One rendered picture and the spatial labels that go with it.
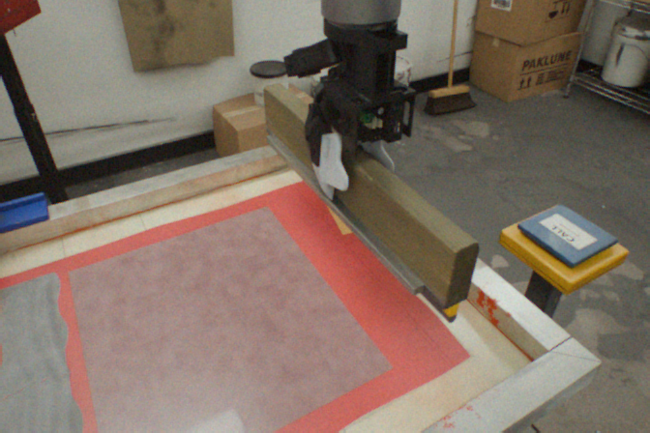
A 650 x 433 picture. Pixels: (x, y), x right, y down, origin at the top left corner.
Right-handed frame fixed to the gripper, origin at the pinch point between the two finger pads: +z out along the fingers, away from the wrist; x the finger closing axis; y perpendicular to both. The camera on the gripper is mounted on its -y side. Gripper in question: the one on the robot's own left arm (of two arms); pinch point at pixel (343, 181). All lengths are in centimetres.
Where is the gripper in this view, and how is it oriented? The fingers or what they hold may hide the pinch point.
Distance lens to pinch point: 58.9
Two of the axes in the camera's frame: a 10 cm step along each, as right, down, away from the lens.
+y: 5.0, 5.0, -7.1
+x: 8.7, -2.9, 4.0
